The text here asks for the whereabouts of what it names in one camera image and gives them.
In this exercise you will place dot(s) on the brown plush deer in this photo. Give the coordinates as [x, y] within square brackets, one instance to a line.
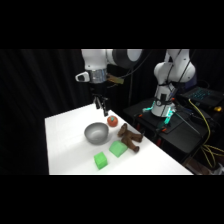
[130, 137]

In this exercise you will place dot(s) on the grey metal bowl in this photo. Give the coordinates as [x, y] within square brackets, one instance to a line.
[96, 133]

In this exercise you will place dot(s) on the black curtain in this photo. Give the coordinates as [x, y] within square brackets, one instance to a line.
[36, 86]

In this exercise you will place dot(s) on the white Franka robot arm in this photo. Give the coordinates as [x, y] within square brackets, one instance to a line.
[96, 60]

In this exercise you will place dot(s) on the black robot stand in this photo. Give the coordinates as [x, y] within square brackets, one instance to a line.
[180, 133]

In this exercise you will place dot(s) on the black laptop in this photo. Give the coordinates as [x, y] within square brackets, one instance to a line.
[201, 95]

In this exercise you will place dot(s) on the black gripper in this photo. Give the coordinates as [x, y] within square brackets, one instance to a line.
[98, 89]

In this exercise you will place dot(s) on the green wedge block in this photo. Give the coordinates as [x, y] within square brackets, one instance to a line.
[118, 148]

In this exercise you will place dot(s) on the orange pumpkin plush toy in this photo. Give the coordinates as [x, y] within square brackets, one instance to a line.
[112, 121]

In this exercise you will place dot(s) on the green cube block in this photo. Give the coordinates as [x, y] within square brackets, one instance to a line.
[100, 160]

